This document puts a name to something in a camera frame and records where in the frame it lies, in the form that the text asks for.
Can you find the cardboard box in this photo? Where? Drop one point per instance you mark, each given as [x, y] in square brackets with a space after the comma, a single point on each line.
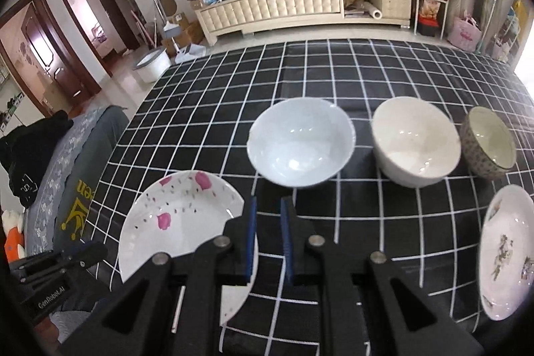
[187, 28]

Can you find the cream white bowl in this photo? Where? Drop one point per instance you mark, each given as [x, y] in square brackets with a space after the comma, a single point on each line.
[413, 147]

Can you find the cream tufted tv cabinet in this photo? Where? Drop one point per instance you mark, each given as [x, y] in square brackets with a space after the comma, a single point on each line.
[271, 5]

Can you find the orange white plush toy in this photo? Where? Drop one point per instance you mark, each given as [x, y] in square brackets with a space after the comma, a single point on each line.
[11, 239]

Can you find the pale blue bowl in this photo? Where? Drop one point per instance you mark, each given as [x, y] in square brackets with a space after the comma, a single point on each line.
[300, 147]

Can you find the pink bag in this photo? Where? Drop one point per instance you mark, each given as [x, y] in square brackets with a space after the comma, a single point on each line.
[467, 35]

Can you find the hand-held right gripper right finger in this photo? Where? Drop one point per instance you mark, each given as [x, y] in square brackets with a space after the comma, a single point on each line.
[285, 239]

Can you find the white plate pink flower print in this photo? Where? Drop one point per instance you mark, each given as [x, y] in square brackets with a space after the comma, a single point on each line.
[175, 214]

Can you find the white bucket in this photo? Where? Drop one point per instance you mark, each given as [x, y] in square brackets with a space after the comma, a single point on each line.
[152, 68]

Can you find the dark green cloth yellow print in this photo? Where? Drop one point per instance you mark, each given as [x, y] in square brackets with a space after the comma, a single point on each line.
[104, 156]

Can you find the black white grid tablecloth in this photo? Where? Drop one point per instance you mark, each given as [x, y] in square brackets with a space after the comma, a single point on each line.
[292, 72]

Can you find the grey floral blanket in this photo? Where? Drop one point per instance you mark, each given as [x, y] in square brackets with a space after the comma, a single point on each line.
[54, 181]

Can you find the black jacket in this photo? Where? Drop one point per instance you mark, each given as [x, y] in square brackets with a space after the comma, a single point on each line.
[29, 156]

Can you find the small patterned bowl green inside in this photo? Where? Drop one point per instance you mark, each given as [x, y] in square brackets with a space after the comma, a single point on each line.
[492, 143]

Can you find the white paper roll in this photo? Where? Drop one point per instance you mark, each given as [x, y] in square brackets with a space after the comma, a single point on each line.
[372, 10]

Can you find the brown wooden door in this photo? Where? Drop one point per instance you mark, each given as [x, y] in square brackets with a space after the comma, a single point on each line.
[46, 47]

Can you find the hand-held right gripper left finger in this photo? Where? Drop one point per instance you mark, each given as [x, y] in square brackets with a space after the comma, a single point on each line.
[251, 239]

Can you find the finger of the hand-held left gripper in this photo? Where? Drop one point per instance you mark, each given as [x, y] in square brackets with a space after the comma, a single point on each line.
[89, 254]

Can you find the white plate bear print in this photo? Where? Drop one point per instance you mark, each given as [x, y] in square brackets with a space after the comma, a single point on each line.
[504, 247]

